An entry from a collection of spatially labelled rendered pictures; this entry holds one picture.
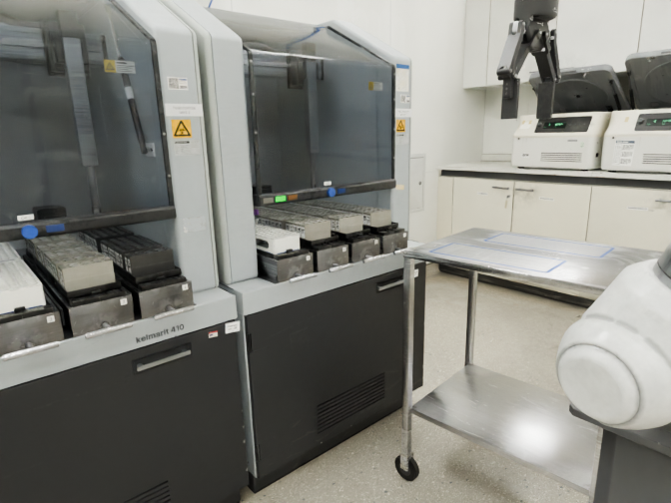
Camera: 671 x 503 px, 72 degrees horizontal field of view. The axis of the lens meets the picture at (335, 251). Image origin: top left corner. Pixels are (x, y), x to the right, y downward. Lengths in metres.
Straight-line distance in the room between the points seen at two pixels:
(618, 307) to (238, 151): 1.05
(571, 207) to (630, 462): 2.52
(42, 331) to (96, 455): 0.35
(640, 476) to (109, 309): 1.11
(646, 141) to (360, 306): 2.10
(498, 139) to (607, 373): 3.73
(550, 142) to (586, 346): 2.80
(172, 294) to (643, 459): 1.04
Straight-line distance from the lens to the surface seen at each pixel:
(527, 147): 3.48
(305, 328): 1.52
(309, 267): 1.46
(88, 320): 1.21
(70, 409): 1.28
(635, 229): 3.25
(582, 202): 3.34
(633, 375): 0.66
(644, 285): 0.68
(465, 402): 1.69
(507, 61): 0.93
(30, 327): 1.19
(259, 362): 1.45
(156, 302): 1.25
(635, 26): 3.60
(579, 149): 3.32
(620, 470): 1.00
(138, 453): 1.40
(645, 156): 3.22
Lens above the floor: 1.17
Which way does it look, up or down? 14 degrees down
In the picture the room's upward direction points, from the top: 1 degrees counter-clockwise
